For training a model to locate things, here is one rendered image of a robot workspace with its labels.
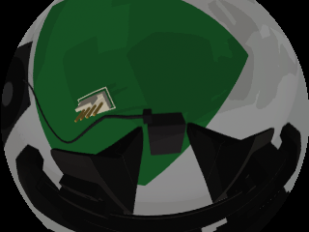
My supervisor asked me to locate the black rectangular block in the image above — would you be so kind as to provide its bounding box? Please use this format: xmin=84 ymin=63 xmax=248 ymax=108
xmin=0 ymin=42 xmax=32 ymax=146

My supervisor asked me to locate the black cable with plug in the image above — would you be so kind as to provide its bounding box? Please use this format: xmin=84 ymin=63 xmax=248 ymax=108
xmin=50 ymin=108 xmax=186 ymax=156

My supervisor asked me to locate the green circuit board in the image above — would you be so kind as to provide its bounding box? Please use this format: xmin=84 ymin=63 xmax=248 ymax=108
xmin=32 ymin=0 xmax=248 ymax=186

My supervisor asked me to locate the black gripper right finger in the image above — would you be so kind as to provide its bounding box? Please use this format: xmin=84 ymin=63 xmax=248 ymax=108
xmin=186 ymin=123 xmax=274 ymax=202

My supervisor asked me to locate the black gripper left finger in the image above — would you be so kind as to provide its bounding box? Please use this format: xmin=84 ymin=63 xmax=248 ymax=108
xmin=50 ymin=127 xmax=144 ymax=216

